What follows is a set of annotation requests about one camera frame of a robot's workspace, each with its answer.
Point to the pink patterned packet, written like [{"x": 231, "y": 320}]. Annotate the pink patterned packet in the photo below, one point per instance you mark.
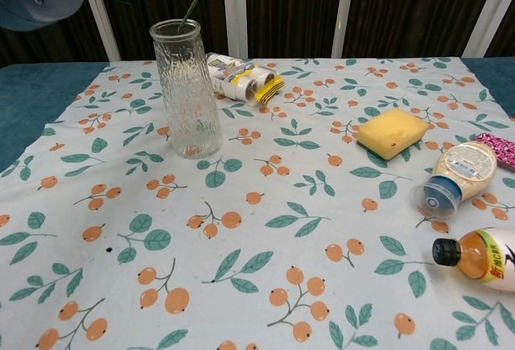
[{"x": 503, "y": 149}]

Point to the clear textured glass vase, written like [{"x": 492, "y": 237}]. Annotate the clear textured glass vase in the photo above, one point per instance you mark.
[{"x": 189, "y": 104}]

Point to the white frame post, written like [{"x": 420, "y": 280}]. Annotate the white frame post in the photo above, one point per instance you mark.
[
  {"x": 487, "y": 12},
  {"x": 234, "y": 12},
  {"x": 102, "y": 28},
  {"x": 346, "y": 12}
]

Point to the orange drink bottle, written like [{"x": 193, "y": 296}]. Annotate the orange drink bottle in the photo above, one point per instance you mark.
[{"x": 475, "y": 259}]

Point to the dark pleated curtain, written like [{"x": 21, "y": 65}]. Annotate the dark pleated curtain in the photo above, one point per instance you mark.
[{"x": 289, "y": 4}]

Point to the mayonnaise squeeze bottle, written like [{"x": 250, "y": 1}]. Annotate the mayonnaise squeeze bottle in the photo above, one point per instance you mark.
[{"x": 462, "y": 165}]

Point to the floral print tablecloth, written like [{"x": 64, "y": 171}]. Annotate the floral print tablecloth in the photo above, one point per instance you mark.
[{"x": 281, "y": 245}]

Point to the pack of white bag rolls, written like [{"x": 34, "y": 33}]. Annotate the pack of white bag rolls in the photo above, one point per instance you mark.
[{"x": 241, "y": 80}]

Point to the yellow sponge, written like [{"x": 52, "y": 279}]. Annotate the yellow sponge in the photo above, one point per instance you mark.
[{"x": 392, "y": 130}]

